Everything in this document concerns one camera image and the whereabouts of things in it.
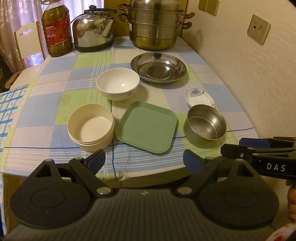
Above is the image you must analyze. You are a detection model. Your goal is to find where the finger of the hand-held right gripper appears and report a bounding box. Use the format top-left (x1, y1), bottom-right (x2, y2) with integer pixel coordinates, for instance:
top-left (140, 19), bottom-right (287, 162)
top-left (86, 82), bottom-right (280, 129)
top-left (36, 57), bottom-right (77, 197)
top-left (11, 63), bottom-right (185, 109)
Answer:
top-left (239, 137), bottom-right (296, 149)
top-left (221, 144), bottom-right (296, 163)

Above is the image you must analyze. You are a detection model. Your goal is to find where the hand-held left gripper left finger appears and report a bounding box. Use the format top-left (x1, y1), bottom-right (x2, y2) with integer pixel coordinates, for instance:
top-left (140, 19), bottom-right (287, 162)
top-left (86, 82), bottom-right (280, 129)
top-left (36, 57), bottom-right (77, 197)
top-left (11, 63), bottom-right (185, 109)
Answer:
top-left (28, 149), bottom-right (112, 198)

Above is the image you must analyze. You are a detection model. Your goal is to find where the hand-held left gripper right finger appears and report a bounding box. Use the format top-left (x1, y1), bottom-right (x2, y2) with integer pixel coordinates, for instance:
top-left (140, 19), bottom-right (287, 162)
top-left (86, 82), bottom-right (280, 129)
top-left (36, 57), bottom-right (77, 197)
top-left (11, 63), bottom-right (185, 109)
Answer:
top-left (175, 149), bottom-right (263, 198)

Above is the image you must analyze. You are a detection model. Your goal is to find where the cream ribbed round bowl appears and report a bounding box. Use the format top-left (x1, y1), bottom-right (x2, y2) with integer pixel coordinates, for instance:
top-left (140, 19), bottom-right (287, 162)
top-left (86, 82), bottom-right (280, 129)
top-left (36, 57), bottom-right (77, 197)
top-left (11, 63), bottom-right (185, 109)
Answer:
top-left (67, 103), bottom-right (115, 152)

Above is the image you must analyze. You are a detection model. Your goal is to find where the stainless steel bowl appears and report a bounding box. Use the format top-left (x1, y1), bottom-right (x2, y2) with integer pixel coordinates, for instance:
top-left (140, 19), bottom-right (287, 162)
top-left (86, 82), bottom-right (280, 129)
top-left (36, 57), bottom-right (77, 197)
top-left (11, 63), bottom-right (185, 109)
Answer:
top-left (183, 104), bottom-right (227, 149)

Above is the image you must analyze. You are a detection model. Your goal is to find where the green square plate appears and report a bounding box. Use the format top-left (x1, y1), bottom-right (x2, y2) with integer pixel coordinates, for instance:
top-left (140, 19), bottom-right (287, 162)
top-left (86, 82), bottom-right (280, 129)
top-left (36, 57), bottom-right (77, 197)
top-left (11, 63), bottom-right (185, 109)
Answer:
top-left (115, 101), bottom-right (178, 154)

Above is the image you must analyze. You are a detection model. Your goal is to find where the small white flower-print dish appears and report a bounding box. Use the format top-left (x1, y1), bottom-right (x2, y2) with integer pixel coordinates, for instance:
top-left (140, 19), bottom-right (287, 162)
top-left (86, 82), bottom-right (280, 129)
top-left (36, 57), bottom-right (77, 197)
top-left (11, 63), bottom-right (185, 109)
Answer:
top-left (185, 88), bottom-right (215, 108)

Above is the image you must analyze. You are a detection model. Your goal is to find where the white floral bowl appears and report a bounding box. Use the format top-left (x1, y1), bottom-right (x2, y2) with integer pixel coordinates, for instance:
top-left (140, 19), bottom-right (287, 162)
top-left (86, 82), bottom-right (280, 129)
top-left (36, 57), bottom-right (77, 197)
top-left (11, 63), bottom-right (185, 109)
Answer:
top-left (96, 68), bottom-right (140, 102)

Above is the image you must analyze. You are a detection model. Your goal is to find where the large stainless steel plate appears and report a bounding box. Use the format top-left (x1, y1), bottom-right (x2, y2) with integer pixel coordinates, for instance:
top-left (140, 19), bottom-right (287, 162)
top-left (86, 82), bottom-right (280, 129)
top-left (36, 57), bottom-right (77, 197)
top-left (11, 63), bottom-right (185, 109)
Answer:
top-left (130, 52), bottom-right (187, 84)

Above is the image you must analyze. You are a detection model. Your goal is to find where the person's right hand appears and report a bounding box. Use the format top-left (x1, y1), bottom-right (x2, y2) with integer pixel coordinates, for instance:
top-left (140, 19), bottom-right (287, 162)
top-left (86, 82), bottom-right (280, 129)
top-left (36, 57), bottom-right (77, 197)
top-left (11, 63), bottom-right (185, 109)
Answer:
top-left (287, 184), bottom-right (296, 220)

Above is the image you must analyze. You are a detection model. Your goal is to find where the checkered tablecloth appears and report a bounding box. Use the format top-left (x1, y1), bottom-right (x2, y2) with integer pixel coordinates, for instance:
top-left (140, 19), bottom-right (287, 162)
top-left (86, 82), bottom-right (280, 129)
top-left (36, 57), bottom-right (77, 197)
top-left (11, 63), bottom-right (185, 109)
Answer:
top-left (0, 36), bottom-right (258, 181)

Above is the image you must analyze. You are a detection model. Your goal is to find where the blue white grid cloth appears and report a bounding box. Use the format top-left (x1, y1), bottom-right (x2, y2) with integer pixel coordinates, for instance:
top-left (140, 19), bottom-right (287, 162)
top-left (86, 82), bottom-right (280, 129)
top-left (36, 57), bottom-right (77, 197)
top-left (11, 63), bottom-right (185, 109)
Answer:
top-left (0, 87), bottom-right (29, 149)

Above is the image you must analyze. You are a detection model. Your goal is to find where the stainless steel kettle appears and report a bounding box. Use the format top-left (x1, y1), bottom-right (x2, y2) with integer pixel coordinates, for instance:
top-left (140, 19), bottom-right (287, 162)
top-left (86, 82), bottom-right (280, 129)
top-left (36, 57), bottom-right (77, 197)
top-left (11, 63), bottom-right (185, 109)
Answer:
top-left (72, 5), bottom-right (115, 53)

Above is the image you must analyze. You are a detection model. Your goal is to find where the white wooden chair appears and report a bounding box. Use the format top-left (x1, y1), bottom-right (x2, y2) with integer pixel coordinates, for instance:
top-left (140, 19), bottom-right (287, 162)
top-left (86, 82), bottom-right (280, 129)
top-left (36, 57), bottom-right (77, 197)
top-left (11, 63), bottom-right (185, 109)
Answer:
top-left (8, 21), bottom-right (47, 91)

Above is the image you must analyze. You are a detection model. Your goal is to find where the cooking oil bottle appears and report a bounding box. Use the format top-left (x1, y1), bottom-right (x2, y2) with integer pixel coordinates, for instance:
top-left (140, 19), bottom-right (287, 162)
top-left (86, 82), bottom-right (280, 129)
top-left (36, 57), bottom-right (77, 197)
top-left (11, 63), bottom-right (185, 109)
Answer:
top-left (42, 0), bottom-right (74, 57)

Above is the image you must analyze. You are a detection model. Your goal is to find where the stainless steel steamer pot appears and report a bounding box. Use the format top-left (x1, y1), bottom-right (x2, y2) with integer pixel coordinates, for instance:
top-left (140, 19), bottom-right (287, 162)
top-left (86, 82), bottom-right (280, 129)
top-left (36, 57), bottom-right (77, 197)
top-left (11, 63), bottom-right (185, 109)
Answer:
top-left (117, 0), bottom-right (195, 51)

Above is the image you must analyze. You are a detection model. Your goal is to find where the beige wall socket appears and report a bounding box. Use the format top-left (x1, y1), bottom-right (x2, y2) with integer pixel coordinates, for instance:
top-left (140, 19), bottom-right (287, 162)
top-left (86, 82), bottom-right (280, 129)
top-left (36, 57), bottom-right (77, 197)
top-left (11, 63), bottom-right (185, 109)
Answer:
top-left (247, 14), bottom-right (271, 46)

